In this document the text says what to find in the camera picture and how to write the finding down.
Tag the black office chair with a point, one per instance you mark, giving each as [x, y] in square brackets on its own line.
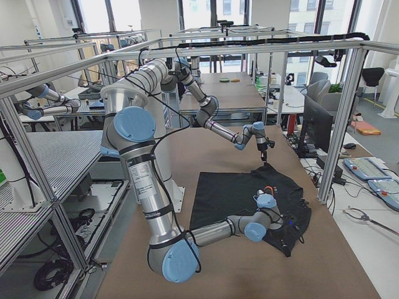
[372, 77]

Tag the near teach pendant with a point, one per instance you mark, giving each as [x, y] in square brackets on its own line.
[386, 190]

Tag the orange cushion on floor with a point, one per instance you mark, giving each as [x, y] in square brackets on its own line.
[365, 128]

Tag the teach pendant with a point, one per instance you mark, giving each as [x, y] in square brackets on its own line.
[365, 169]
[386, 190]

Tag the black computer monitor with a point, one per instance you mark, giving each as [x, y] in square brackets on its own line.
[316, 129]

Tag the far teach pendant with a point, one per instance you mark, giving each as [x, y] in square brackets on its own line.
[365, 169]

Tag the grabber reaching tool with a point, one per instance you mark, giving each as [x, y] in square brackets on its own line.
[360, 215]

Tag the black t-shirt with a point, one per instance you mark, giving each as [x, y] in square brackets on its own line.
[219, 195]

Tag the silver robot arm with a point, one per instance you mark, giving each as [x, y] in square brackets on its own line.
[129, 131]
[178, 72]

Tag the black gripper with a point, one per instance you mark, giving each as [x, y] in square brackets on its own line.
[262, 148]
[287, 225]

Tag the aluminium cell frame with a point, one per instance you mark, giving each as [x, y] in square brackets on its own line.
[12, 124]

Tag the striped metal work table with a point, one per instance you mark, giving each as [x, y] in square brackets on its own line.
[63, 157]

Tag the black computer mouse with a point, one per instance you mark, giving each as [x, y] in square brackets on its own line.
[350, 146]

